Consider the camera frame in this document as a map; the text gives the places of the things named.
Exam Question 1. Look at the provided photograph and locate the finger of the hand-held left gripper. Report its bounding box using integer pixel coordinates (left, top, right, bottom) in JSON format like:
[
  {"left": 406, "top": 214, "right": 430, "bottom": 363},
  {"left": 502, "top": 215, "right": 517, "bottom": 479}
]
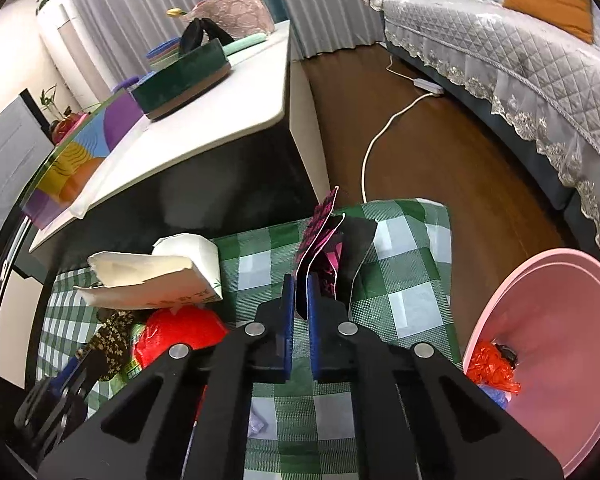
[
  {"left": 50, "top": 356, "right": 87, "bottom": 390},
  {"left": 14, "top": 354, "right": 103, "bottom": 461}
]

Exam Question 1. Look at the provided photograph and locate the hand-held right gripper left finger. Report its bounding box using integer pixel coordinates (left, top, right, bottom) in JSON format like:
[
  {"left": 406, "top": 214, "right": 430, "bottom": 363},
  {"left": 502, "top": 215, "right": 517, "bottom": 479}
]
[{"left": 37, "top": 274, "right": 297, "bottom": 480}]

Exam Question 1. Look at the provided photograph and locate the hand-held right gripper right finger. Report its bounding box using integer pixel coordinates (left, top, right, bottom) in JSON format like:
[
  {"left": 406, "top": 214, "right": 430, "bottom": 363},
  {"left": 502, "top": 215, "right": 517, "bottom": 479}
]
[{"left": 305, "top": 272, "right": 566, "bottom": 480}]

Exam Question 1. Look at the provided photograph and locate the black pink foil packet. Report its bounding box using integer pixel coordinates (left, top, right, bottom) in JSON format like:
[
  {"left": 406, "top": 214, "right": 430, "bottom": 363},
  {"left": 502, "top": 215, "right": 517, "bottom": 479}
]
[{"left": 294, "top": 186, "right": 378, "bottom": 313}]

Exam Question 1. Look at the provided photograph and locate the orange plastic bag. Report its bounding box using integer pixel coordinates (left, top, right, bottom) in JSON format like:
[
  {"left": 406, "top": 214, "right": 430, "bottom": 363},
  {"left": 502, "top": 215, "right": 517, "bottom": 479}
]
[{"left": 466, "top": 340, "right": 523, "bottom": 396}]

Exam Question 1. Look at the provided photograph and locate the blue plastic bag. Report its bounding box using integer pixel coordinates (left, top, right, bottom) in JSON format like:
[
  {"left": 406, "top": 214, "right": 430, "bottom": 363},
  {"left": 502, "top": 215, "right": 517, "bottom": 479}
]
[{"left": 480, "top": 384, "right": 513, "bottom": 413}]

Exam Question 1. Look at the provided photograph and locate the pink plastic bin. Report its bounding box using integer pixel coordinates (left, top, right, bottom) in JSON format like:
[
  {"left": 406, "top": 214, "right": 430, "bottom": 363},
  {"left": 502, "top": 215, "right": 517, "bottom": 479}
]
[{"left": 461, "top": 247, "right": 600, "bottom": 478}]

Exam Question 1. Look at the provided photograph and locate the green printed packet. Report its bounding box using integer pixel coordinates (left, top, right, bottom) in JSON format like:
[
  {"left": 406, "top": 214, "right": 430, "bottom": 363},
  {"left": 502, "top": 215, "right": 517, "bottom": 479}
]
[{"left": 121, "top": 324, "right": 148, "bottom": 378}]

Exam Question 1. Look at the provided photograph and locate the leopard print fabric piece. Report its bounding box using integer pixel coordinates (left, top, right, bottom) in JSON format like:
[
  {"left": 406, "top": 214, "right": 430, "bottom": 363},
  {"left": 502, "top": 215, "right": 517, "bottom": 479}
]
[{"left": 77, "top": 310, "right": 137, "bottom": 381}]

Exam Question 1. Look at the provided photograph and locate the television cabinet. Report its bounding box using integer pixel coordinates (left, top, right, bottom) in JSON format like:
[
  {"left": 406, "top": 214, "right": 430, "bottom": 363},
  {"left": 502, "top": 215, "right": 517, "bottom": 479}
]
[{"left": 0, "top": 220, "right": 56, "bottom": 391}]

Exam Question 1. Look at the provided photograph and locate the green checked tablecloth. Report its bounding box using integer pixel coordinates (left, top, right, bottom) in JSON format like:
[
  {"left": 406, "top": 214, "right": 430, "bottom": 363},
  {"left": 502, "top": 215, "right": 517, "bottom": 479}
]
[{"left": 35, "top": 199, "right": 463, "bottom": 480}]

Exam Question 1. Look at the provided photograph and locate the red crumpled plastic wrapper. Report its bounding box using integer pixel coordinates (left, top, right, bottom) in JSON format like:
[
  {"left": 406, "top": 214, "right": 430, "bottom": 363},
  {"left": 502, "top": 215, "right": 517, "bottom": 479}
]
[{"left": 132, "top": 306, "right": 229, "bottom": 368}]

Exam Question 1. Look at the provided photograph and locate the torn white paper carton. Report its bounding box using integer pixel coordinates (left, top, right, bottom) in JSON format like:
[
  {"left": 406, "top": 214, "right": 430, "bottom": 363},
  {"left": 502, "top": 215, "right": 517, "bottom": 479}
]
[{"left": 72, "top": 234, "right": 224, "bottom": 311}]

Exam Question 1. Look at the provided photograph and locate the colourful patterned box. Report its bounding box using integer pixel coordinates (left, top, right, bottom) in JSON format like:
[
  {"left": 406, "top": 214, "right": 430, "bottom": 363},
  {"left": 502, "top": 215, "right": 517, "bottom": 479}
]
[{"left": 19, "top": 92, "right": 146, "bottom": 231}]

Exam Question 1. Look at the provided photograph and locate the grey television dust cover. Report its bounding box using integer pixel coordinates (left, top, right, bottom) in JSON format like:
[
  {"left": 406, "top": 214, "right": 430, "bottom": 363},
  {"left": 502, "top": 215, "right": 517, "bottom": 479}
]
[{"left": 0, "top": 95, "right": 55, "bottom": 256}]

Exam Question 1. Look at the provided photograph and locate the white coffee table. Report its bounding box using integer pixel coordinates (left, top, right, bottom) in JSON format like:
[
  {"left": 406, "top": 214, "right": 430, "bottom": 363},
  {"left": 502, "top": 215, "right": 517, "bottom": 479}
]
[{"left": 27, "top": 20, "right": 331, "bottom": 261}]

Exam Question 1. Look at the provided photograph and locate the red brown ornament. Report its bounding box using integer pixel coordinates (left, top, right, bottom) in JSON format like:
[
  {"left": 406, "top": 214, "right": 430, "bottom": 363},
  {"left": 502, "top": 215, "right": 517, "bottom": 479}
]
[{"left": 50, "top": 112, "right": 88, "bottom": 143}]

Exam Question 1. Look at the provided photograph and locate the green round velvet box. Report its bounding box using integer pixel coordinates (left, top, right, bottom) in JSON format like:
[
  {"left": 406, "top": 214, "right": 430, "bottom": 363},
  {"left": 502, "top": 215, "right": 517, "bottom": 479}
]
[{"left": 130, "top": 39, "right": 232, "bottom": 121}]

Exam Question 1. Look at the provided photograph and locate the black television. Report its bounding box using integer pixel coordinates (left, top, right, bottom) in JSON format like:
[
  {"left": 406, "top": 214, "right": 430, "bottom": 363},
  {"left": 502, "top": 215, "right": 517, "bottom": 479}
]
[{"left": 0, "top": 89, "right": 56, "bottom": 261}]

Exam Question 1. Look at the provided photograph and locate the white power strip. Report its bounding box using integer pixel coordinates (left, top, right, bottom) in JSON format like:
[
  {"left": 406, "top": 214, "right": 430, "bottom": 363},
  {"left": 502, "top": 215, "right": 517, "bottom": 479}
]
[{"left": 414, "top": 77, "right": 446, "bottom": 96}]

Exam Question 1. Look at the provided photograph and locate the slender plant in vase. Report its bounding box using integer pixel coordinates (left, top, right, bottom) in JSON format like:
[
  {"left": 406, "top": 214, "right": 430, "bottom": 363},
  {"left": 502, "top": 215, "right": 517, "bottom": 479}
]
[{"left": 40, "top": 85, "right": 73, "bottom": 121}]

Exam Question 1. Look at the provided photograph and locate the mint green tray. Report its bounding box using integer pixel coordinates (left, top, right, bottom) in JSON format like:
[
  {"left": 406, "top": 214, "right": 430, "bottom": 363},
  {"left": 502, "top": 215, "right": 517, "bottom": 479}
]
[{"left": 222, "top": 32, "right": 271, "bottom": 56}]

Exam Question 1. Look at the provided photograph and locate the blue lidded plastic container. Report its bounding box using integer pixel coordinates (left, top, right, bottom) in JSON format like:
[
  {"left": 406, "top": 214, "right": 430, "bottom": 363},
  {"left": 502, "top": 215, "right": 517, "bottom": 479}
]
[{"left": 145, "top": 37, "right": 183, "bottom": 73}]

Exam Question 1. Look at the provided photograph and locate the pink lace bag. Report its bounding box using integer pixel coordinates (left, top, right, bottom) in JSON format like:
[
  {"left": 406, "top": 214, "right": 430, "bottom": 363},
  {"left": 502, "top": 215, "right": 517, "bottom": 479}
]
[{"left": 180, "top": 0, "right": 276, "bottom": 41}]

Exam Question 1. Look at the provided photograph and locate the grey curtain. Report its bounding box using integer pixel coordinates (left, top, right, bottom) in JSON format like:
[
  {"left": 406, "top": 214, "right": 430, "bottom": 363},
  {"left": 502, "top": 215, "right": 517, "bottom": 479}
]
[{"left": 50, "top": 0, "right": 476, "bottom": 106}]

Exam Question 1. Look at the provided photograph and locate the white standing air conditioner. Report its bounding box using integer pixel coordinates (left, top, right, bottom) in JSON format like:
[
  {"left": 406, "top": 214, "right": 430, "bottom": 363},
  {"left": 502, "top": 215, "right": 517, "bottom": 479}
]
[{"left": 36, "top": 0, "right": 113, "bottom": 111}]

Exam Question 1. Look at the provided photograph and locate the grey quilted sofa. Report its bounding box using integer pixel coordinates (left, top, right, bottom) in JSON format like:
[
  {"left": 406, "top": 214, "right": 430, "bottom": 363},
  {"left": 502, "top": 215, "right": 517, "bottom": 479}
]
[{"left": 359, "top": 0, "right": 600, "bottom": 281}]

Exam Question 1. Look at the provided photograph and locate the white power cable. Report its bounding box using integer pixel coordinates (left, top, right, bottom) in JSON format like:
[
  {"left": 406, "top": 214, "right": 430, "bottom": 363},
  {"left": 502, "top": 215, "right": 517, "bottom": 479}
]
[{"left": 361, "top": 52, "right": 433, "bottom": 204}]

